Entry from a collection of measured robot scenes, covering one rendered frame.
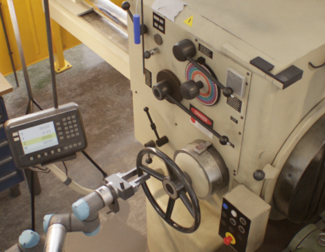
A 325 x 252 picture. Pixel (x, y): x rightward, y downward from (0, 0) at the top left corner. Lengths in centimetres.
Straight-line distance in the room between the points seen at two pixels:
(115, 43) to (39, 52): 179
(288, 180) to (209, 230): 86
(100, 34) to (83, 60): 186
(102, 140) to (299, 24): 250
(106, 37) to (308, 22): 144
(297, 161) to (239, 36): 53
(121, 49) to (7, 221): 146
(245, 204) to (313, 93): 47
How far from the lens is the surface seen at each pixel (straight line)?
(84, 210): 205
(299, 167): 201
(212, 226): 282
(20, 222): 369
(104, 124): 424
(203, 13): 191
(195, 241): 277
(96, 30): 312
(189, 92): 187
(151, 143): 245
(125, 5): 210
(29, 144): 243
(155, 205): 221
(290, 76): 167
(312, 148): 200
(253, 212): 197
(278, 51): 175
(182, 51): 186
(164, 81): 208
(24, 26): 452
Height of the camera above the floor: 286
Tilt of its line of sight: 43 degrees down
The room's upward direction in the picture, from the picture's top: straight up
